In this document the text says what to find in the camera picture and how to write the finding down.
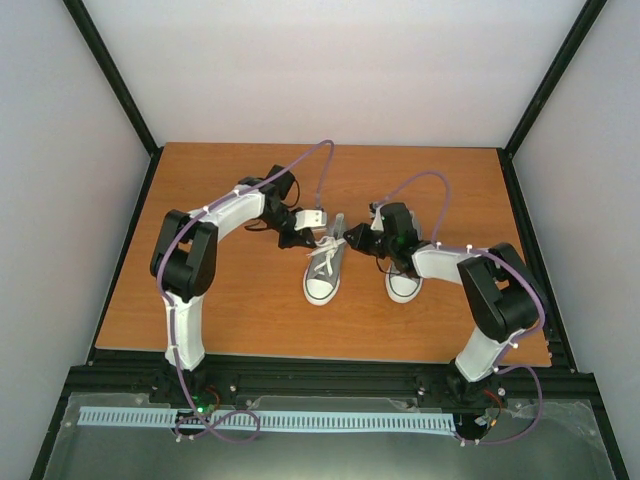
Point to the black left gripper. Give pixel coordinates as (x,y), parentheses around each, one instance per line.
(298,240)

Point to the black left frame post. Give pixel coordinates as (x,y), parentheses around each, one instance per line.
(106,63)

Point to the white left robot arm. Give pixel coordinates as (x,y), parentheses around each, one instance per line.
(184,259)

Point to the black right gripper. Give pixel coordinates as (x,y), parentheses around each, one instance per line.
(360,242)

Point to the black frame post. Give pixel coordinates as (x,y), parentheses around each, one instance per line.
(106,63)
(569,47)

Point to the light blue cable duct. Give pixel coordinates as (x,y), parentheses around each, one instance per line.
(271,421)

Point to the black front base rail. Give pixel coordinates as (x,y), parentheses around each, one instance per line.
(235,380)

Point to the black right frame post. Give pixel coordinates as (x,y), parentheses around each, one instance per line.
(569,47)

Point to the clear plastic front sheet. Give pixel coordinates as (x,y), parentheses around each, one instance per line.
(526,440)

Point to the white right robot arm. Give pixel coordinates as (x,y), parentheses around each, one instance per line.
(503,297)

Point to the grey sneaker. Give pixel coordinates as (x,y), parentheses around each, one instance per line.
(318,291)
(404,237)

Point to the white shoelace of sneaker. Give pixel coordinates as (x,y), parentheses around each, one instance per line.
(325,259)

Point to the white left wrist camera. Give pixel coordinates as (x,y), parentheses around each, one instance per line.
(313,219)

